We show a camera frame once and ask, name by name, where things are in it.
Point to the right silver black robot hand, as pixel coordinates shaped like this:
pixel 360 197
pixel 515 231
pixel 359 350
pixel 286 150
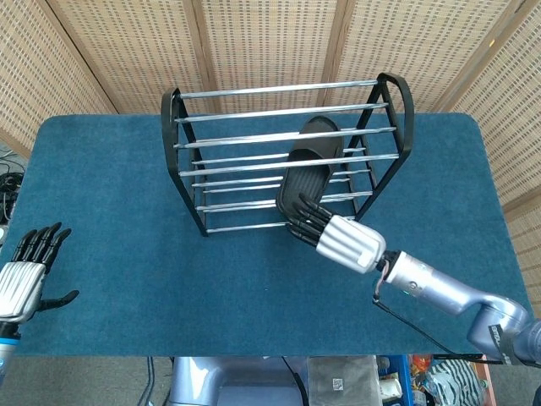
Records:
pixel 351 243

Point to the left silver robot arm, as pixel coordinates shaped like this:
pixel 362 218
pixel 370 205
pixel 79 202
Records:
pixel 5 351

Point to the blue felt table cover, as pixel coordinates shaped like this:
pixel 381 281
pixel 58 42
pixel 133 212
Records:
pixel 127 254

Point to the white paper cup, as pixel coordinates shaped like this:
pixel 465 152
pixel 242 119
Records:
pixel 389 387

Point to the grey box with QR code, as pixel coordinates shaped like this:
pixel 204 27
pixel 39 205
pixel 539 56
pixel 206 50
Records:
pixel 338 372

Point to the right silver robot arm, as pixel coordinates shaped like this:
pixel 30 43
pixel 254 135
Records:
pixel 444 287

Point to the woven bamboo folding screen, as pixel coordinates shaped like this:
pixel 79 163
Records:
pixel 270 42

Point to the black rubber slipper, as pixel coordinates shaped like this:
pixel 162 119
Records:
pixel 308 177

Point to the blue metal frame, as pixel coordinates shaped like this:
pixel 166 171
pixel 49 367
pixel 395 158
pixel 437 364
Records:
pixel 401 372

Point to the silver blue robot base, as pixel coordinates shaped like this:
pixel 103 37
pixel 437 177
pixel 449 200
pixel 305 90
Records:
pixel 198 380

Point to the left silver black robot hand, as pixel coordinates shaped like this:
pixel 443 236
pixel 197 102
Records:
pixel 19 287

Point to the zebra striped cloth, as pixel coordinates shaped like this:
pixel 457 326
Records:
pixel 444 376

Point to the black chrome shoe rack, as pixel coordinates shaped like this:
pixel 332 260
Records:
pixel 167 135

